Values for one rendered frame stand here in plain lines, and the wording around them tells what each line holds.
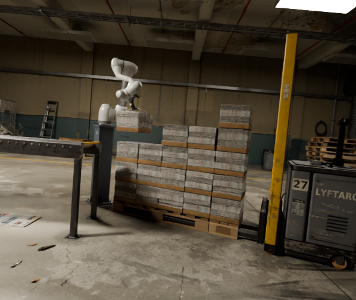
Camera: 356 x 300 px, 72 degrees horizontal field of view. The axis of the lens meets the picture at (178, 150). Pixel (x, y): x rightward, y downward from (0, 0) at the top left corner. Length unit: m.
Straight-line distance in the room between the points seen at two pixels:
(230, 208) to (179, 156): 0.73
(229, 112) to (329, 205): 1.15
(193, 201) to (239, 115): 0.97
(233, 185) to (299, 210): 0.60
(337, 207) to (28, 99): 10.42
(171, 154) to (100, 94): 7.60
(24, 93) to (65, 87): 1.58
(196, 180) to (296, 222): 0.97
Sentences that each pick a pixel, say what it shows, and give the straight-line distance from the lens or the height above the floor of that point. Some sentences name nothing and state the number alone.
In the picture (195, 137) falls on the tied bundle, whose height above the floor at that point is 0.95.
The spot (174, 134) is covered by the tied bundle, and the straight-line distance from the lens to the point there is 2.60.
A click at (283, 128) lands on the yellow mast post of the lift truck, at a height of 1.08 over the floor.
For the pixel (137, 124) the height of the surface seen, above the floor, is 1.04.
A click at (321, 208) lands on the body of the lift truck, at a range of 2.33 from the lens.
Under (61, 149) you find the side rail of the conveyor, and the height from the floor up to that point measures 0.75.
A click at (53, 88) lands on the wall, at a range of 10.69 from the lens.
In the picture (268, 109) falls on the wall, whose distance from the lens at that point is 10.06.
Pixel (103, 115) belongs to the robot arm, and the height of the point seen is 1.12.
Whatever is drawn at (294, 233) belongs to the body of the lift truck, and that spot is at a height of 0.22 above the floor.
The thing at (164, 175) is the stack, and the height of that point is 0.51.
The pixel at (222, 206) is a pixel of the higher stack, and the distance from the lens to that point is 2.52.
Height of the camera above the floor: 0.93
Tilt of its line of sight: 3 degrees down
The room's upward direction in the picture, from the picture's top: 5 degrees clockwise
